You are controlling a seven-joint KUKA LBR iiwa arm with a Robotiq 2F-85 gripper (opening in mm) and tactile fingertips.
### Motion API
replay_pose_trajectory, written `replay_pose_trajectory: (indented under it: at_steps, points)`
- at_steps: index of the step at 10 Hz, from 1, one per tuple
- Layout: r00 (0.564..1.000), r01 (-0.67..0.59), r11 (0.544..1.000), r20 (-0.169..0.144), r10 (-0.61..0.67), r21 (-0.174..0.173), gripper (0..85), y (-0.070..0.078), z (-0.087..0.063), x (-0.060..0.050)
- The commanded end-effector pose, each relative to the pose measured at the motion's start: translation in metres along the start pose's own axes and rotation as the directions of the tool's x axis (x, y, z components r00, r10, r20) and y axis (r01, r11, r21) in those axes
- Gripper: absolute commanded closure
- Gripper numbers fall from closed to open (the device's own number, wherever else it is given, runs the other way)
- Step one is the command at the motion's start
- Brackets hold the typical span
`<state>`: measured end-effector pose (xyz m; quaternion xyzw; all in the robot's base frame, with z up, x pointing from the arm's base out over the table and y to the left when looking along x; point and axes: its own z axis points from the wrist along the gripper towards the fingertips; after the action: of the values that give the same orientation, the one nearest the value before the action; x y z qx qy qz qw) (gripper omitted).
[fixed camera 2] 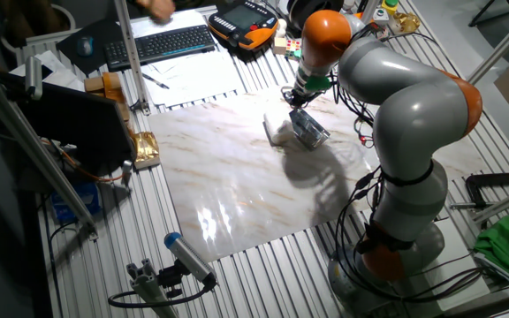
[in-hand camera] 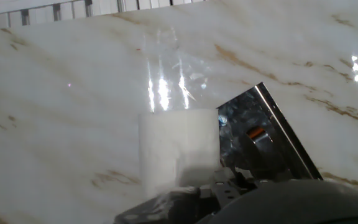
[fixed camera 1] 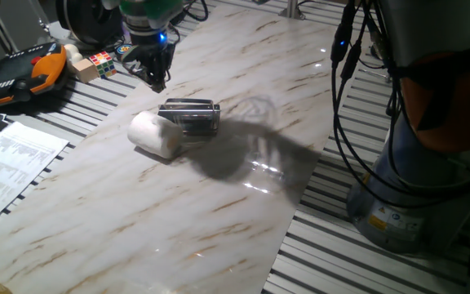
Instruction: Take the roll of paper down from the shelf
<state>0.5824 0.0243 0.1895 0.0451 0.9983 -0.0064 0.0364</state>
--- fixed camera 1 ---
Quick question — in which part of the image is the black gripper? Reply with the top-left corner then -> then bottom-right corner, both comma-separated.
126,22 -> 178,94

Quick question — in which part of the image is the white paper roll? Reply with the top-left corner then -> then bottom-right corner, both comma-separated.
126,110 -> 184,160

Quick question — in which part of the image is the chrome paper roll holder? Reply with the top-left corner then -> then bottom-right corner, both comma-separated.
157,97 -> 222,137

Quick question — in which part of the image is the black disc with blue centre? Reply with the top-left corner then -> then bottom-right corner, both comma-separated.
114,42 -> 134,56

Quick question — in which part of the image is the Rubik's cube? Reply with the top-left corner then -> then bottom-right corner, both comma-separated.
88,51 -> 118,80

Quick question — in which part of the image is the plain wooden cube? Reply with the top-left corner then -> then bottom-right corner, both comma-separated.
71,58 -> 100,84

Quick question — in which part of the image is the black filament spool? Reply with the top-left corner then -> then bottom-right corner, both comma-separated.
55,0 -> 124,46

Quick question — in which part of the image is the small white figurine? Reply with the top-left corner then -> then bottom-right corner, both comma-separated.
63,43 -> 84,66

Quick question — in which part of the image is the thin metal rod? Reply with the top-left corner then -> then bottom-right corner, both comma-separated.
29,0 -> 53,34

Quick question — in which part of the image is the marble pattern board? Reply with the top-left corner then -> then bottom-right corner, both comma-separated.
0,3 -> 366,294

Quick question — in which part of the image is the black and orange teach pendant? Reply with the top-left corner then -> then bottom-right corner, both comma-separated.
0,42 -> 69,109

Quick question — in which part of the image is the white printed paper sheet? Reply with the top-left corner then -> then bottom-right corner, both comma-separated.
0,121 -> 69,232

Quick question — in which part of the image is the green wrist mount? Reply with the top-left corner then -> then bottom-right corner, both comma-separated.
118,0 -> 185,30

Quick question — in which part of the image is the black cable with red lights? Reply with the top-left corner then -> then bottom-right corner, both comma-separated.
181,0 -> 210,22

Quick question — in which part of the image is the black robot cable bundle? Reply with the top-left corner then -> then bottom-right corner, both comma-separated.
330,0 -> 470,209

